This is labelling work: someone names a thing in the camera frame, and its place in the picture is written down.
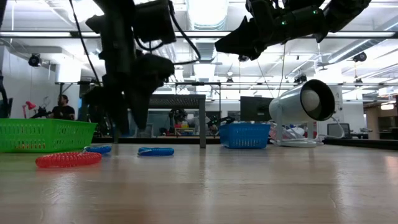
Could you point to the black overhead camera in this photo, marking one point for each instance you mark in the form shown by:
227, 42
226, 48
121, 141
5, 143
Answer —
243, 58

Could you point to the grey perforated metal shelf riser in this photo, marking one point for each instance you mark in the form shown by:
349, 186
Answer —
180, 101

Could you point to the black ceiling spotlight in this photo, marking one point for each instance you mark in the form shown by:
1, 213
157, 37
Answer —
34, 60
360, 57

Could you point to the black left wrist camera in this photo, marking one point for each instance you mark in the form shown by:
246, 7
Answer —
154, 21

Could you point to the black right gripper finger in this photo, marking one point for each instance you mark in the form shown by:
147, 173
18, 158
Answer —
242, 43

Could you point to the black overhead frame beam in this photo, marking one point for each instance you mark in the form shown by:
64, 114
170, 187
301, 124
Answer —
357, 34

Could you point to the person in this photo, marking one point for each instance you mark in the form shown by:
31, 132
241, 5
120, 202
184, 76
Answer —
63, 110

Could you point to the white cylindrical desk lamp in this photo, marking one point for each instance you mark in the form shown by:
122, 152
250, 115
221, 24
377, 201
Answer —
289, 109

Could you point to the red desk lamp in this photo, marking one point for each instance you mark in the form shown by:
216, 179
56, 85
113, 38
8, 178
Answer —
30, 105

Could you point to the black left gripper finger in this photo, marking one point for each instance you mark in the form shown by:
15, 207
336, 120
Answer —
119, 115
140, 109

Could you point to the blue plastic basket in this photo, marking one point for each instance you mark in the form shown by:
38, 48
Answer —
244, 135

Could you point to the green plastic basket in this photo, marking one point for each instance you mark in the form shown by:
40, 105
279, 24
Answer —
46, 135

